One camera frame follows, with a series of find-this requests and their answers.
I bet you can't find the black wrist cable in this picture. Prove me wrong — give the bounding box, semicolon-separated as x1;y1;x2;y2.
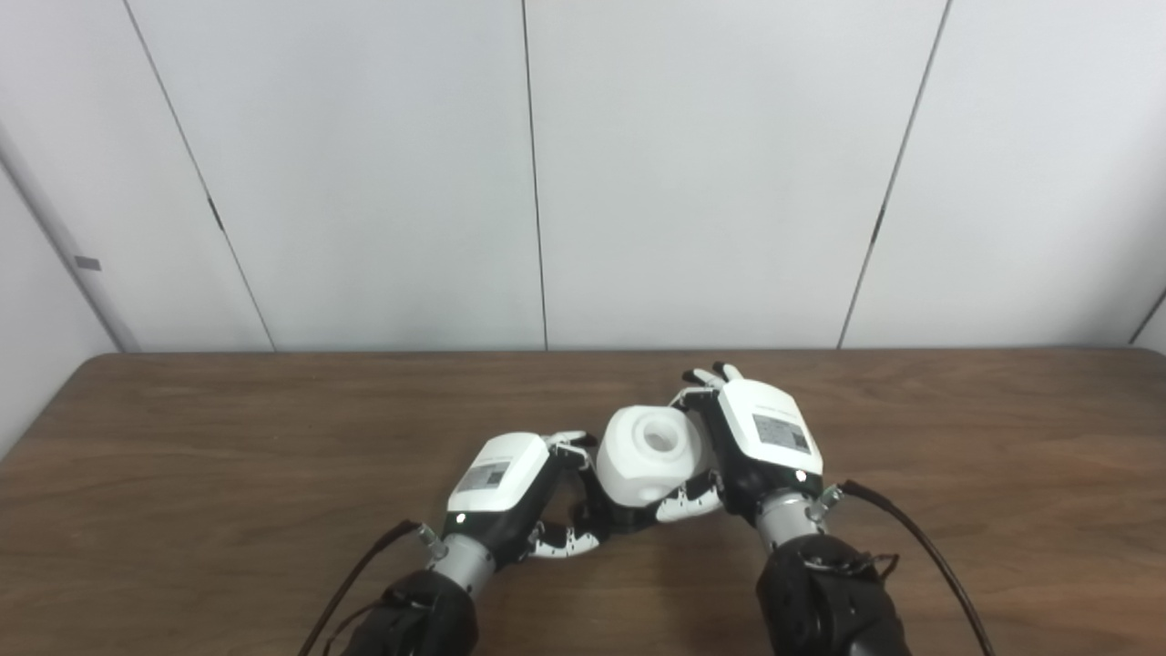
296;519;424;656
838;480;996;656

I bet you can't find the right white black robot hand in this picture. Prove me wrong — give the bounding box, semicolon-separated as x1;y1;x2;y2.
654;363;825;528

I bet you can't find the round white piece with holes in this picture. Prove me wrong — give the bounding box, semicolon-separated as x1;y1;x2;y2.
596;405;716;508

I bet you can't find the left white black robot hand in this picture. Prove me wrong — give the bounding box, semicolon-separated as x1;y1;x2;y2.
444;430;607;559

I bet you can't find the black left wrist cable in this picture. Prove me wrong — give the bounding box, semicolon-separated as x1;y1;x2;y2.
296;519;424;656

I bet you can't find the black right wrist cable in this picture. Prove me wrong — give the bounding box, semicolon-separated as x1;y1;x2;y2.
838;480;996;656

